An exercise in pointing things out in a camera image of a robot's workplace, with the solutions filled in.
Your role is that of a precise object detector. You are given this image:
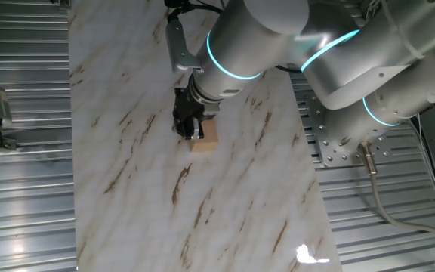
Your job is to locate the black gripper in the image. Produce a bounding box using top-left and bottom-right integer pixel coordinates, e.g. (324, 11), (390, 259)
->
(171, 87), (219, 140)

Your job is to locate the small wooden block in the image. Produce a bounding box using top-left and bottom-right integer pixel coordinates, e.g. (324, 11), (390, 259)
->
(188, 119), (220, 153)

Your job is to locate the white marble pattern sheet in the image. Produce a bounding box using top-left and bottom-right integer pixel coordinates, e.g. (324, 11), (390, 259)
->
(67, 0), (343, 272)

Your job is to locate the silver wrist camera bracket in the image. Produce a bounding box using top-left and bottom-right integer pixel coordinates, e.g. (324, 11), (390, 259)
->
(164, 17), (204, 75)

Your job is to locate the long black cable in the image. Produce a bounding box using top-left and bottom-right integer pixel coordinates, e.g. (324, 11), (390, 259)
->
(164, 0), (304, 74)

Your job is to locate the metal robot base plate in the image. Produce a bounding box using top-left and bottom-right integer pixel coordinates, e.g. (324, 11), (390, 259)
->
(306, 94), (392, 168)

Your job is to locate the thick grey base cable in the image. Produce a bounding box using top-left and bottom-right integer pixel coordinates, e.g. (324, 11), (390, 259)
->
(356, 142), (435, 246)

